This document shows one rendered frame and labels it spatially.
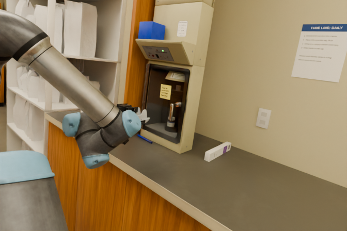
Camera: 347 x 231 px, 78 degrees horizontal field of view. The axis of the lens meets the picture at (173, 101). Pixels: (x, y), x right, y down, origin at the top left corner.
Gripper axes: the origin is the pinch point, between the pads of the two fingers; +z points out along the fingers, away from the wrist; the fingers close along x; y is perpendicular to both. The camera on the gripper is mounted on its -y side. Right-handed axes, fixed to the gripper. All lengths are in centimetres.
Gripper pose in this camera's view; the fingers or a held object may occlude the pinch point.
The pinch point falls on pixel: (145, 119)
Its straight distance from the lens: 97.1
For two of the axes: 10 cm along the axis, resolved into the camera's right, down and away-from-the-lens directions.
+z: 6.4, -0.5, 7.7
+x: -7.6, -2.1, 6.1
